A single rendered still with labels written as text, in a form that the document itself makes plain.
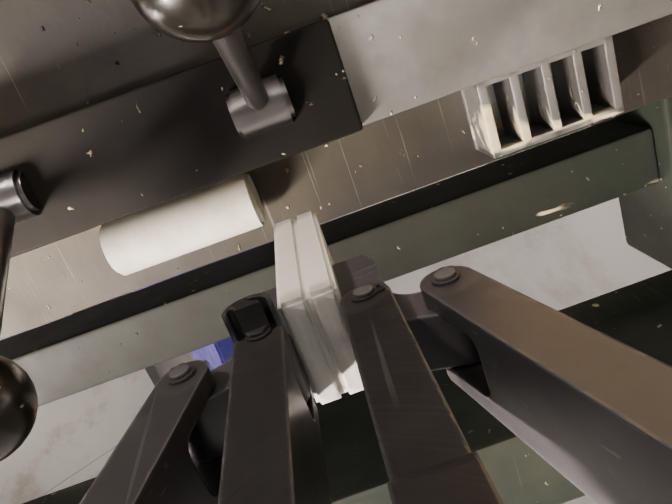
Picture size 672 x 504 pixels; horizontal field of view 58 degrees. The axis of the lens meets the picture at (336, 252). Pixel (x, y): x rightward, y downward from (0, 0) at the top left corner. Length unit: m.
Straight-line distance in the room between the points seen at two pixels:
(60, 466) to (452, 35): 9.40
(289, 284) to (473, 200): 0.27
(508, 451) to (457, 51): 0.22
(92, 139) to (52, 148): 0.02
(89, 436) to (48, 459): 0.57
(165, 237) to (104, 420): 9.25
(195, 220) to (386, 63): 0.12
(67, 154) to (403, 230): 0.21
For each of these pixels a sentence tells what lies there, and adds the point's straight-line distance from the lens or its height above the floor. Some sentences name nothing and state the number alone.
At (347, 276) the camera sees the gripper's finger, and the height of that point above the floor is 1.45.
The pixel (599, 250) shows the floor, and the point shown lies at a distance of 2.06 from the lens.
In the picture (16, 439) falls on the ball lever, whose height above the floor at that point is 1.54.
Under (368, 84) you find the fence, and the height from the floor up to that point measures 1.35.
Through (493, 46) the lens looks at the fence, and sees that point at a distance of 0.30.
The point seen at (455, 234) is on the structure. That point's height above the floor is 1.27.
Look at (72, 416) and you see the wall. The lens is 9.47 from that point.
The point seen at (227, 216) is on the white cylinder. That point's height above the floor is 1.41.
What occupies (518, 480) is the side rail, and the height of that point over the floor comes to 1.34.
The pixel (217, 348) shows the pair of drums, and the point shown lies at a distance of 2.87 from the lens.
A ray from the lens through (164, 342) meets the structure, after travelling 0.43.
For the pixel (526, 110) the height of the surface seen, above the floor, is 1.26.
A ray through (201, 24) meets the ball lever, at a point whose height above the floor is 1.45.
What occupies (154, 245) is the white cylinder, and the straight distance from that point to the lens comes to 0.31.
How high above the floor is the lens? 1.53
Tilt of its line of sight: 29 degrees down
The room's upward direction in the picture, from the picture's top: 122 degrees counter-clockwise
